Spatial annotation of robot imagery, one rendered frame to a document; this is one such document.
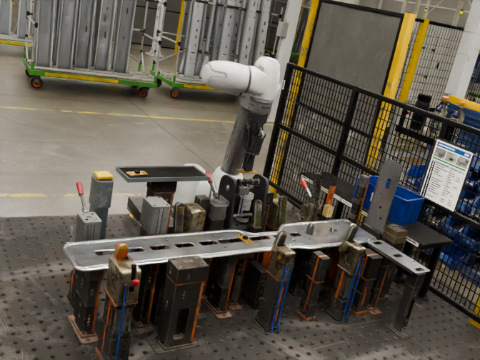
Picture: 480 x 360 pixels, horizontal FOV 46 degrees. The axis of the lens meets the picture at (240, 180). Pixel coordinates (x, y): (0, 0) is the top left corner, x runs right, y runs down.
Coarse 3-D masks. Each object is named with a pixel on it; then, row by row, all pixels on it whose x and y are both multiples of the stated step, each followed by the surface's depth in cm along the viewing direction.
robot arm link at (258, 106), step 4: (252, 100) 217; (256, 100) 215; (260, 100) 215; (264, 100) 216; (252, 104) 217; (256, 104) 216; (260, 104) 216; (264, 104) 216; (268, 104) 217; (248, 108) 220; (252, 108) 217; (256, 108) 216; (260, 108) 216; (264, 108) 217; (268, 108) 217; (252, 112) 219; (256, 112) 217; (260, 112) 217; (264, 112) 217; (268, 112) 218
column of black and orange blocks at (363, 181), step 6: (360, 174) 278; (360, 180) 278; (366, 180) 276; (360, 186) 279; (366, 186) 278; (360, 192) 279; (354, 198) 282; (360, 198) 282; (354, 204) 282; (360, 204) 280; (354, 210) 282; (360, 210) 282; (354, 216) 282; (354, 222) 284
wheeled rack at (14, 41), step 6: (12, 0) 1069; (12, 6) 1077; (0, 36) 1010; (6, 36) 1036; (12, 36) 1040; (30, 36) 1056; (0, 42) 1003; (6, 42) 1008; (12, 42) 1012; (18, 42) 1016; (24, 42) 1024; (30, 42) 1033
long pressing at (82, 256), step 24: (96, 240) 202; (120, 240) 207; (144, 240) 211; (168, 240) 214; (192, 240) 218; (216, 240) 223; (264, 240) 231; (288, 240) 236; (312, 240) 241; (336, 240) 246; (360, 240) 252; (72, 264) 186; (96, 264) 187; (144, 264) 195
